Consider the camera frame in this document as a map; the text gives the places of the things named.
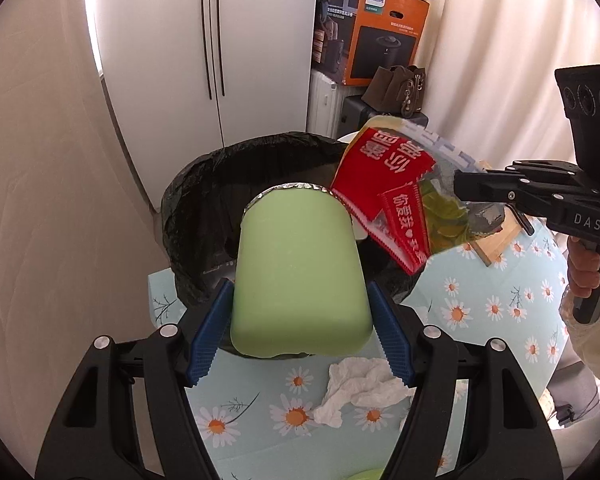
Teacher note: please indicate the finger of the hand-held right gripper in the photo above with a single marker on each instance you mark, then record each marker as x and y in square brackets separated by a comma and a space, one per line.
[565, 177]
[485, 187]

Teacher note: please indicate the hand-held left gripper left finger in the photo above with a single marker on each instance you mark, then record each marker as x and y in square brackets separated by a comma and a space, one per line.
[212, 330]

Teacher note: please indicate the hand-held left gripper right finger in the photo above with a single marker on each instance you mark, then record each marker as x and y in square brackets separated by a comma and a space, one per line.
[392, 332]

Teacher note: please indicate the light green cup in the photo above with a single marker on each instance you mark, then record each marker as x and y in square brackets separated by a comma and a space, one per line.
[295, 270]

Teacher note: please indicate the red snack packet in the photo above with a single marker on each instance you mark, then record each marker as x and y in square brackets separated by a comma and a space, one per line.
[375, 170]

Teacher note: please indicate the trash bin with black bag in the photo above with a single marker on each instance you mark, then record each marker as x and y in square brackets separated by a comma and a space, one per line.
[200, 195]

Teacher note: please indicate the person's right hand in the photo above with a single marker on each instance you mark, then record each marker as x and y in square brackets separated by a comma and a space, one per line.
[584, 270]

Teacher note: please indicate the wooden cutting board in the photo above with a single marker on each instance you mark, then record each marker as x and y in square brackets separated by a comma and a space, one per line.
[497, 247]

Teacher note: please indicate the small crumpled white tissue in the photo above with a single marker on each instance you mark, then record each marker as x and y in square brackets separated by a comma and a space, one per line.
[360, 385]

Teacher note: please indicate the blue daisy tablecloth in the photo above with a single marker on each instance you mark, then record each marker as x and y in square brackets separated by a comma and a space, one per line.
[480, 310]

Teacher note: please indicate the white curtain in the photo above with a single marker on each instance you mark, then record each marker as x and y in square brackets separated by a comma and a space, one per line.
[490, 50]

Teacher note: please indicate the brown handbag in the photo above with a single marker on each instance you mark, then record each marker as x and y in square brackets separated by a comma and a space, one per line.
[395, 90]

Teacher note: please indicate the black storage box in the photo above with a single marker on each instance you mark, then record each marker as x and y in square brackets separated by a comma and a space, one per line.
[352, 115]

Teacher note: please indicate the white appliance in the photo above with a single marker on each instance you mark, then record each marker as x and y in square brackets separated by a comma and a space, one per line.
[325, 102]

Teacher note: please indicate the orange cardboard box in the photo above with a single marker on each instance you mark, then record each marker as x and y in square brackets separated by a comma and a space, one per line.
[380, 35]

